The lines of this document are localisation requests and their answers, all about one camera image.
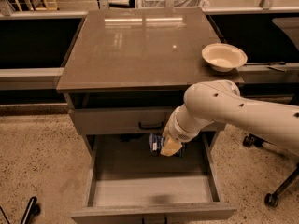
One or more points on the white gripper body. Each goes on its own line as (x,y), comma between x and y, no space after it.
(179,132)

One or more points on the blue rxbar blueberry wrapper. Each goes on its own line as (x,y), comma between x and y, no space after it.
(155,144)

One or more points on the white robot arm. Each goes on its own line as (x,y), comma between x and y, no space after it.
(220,101)

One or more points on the grey open middle drawer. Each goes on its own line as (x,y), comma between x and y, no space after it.
(128,184)

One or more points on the grey drawer cabinet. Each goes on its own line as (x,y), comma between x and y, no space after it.
(137,58)

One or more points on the white paper bowl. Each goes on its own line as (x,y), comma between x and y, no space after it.
(224,57)

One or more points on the black stand leg left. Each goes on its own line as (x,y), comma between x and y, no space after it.
(32,209)

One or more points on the black top drawer handle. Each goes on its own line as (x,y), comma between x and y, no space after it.
(150,126)

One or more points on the wire mesh basket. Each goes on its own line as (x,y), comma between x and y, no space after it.
(171,3)

